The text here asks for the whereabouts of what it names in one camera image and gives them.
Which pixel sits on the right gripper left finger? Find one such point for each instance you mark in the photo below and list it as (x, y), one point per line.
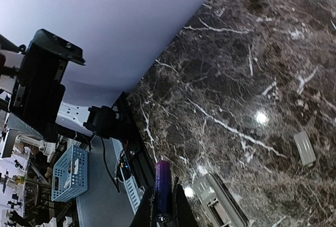
(144, 214)

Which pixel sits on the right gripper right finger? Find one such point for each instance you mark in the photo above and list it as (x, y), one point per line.
(182, 213)

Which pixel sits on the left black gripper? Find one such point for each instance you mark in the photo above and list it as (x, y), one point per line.
(38, 91)

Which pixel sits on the grey remote control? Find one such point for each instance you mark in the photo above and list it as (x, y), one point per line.
(217, 202)

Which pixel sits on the blue battery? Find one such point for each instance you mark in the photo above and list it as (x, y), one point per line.
(163, 192)

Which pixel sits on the grey battery cover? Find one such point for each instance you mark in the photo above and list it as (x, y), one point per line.
(305, 148)

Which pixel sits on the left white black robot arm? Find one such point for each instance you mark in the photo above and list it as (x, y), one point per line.
(101, 121)

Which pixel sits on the blue plastic basket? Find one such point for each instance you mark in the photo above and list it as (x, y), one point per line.
(70, 175)

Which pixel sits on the white slotted cable duct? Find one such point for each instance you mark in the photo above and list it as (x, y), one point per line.
(113, 196)

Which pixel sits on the black front rail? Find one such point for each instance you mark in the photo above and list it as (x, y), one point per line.
(135, 158)

